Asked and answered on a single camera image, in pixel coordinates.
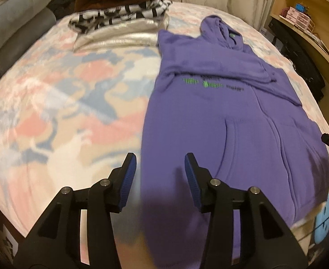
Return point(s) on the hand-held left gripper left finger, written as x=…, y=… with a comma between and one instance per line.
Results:
x=128, y=179

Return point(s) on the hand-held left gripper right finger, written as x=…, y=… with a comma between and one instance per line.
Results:
x=191, y=179

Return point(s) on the purple zip hoodie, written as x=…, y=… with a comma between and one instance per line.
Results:
x=209, y=131

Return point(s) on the light blue patterned cloth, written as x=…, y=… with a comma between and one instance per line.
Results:
x=325, y=218

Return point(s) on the floral pastel bed blanket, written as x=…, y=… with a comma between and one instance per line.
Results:
x=55, y=103

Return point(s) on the pink drawer organiser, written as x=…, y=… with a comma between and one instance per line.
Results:
x=297, y=19

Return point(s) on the white storage box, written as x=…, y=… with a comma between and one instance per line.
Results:
x=265, y=32

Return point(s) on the white printed box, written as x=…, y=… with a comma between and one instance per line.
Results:
x=4, y=243

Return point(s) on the small blue box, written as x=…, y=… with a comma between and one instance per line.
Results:
x=300, y=7

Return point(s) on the silver folded garment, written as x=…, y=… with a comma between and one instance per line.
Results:
x=111, y=40

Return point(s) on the wooden shelf desk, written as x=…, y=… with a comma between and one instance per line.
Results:
x=318, y=0

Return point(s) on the black and white patterned garment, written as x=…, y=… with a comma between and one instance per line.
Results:
x=119, y=14

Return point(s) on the black crumpled cloth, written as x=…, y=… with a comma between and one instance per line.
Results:
x=63, y=4

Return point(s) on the blue-grey rolled blanket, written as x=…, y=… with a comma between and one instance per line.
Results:
x=15, y=14

